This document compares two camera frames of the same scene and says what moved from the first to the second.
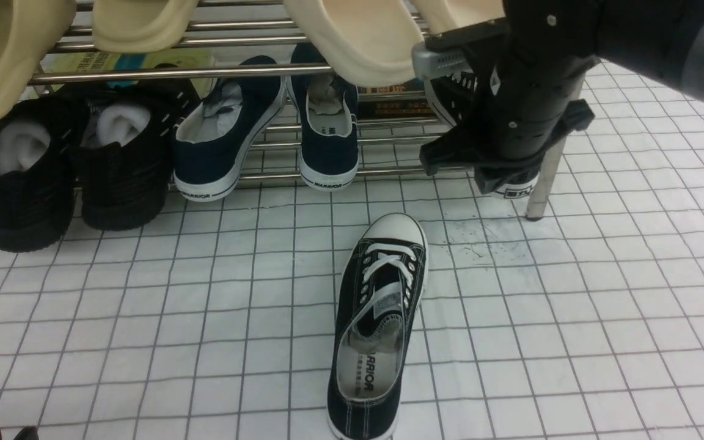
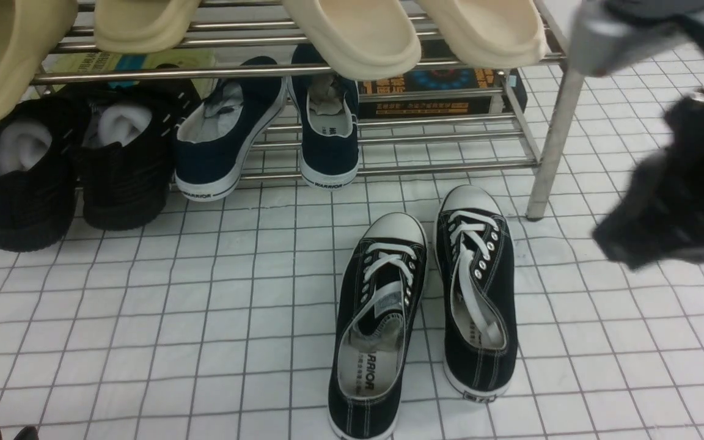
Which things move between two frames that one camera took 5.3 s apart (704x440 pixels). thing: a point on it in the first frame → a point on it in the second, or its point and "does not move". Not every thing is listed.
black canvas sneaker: (458, 99) → (476, 269)
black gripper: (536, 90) → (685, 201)
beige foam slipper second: (134, 26) does not move
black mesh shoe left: (25, 172) does not move
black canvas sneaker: (382, 293) does not move
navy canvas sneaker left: (212, 140) does not move
